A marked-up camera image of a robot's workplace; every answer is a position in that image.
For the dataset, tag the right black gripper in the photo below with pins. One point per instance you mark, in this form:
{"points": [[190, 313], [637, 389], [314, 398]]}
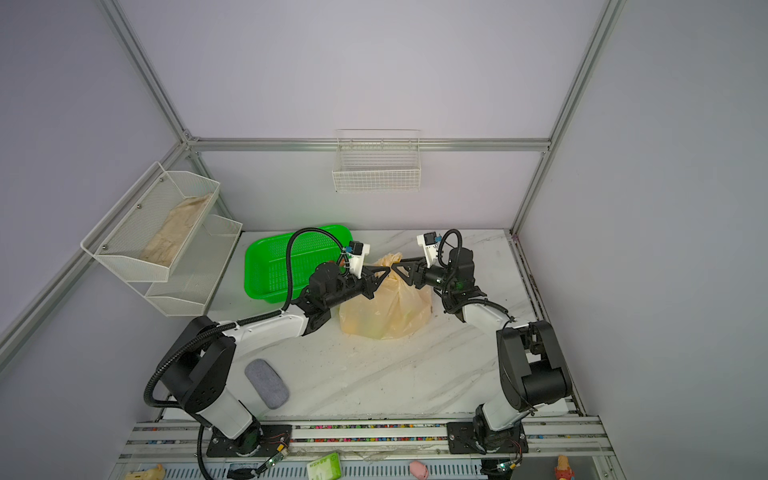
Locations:
{"points": [[417, 274]]}

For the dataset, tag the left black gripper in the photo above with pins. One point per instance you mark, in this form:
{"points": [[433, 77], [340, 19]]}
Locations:
{"points": [[365, 280]]}

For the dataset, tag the cream banana print plastic bag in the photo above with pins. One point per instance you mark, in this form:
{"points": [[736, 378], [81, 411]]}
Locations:
{"points": [[397, 310]]}

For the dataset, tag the green plastic basket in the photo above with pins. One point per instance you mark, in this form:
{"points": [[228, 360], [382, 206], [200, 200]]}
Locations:
{"points": [[265, 273]]}

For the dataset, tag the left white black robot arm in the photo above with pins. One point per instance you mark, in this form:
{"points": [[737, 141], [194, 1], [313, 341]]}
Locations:
{"points": [[196, 372]]}

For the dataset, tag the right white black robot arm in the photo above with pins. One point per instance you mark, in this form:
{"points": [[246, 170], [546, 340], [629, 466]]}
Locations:
{"points": [[532, 368]]}

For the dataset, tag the grey oval sponge pad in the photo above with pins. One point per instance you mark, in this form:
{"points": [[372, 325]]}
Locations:
{"points": [[268, 384]]}

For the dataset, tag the green small box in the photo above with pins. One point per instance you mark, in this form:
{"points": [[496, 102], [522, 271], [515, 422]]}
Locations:
{"points": [[326, 468]]}

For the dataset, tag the pink small toy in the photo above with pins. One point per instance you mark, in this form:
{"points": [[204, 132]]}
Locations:
{"points": [[418, 470]]}

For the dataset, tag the beige cloth in shelf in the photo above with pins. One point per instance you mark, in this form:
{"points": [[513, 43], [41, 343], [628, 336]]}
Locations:
{"points": [[167, 242]]}

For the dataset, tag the red yellow figurine toy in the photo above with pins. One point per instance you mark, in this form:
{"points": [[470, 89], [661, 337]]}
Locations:
{"points": [[563, 470]]}

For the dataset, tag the beige toy at front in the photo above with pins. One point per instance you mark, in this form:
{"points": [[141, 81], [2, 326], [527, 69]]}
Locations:
{"points": [[156, 473]]}

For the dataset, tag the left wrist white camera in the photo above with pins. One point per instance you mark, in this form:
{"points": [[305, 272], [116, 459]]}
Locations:
{"points": [[355, 255]]}

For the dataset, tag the wrist white camera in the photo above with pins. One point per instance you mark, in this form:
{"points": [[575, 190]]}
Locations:
{"points": [[355, 255], [429, 242]]}

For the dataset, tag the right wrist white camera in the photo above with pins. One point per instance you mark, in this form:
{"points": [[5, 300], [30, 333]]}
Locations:
{"points": [[429, 242]]}

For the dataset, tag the white wire wall basket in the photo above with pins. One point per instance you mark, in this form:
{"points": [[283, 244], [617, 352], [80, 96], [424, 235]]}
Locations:
{"points": [[377, 160]]}

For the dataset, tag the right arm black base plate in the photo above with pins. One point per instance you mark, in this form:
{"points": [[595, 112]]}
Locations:
{"points": [[469, 438]]}

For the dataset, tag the lower white mesh wall shelf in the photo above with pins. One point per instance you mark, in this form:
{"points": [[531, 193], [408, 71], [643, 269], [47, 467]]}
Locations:
{"points": [[197, 271]]}

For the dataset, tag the white mesh wall shelf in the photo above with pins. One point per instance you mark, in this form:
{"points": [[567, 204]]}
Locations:
{"points": [[197, 271], [118, 240]]}

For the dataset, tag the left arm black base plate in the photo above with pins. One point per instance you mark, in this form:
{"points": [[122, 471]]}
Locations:
{"points": [[259, 443]]}

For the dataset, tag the upper white mesh wall shelf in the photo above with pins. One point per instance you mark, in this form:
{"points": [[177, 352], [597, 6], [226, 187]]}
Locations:
{"points": [[118, 240]]}

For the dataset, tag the aluminium front rail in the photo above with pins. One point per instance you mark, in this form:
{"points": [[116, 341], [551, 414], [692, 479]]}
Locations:
{"points": [[375, 449]]}

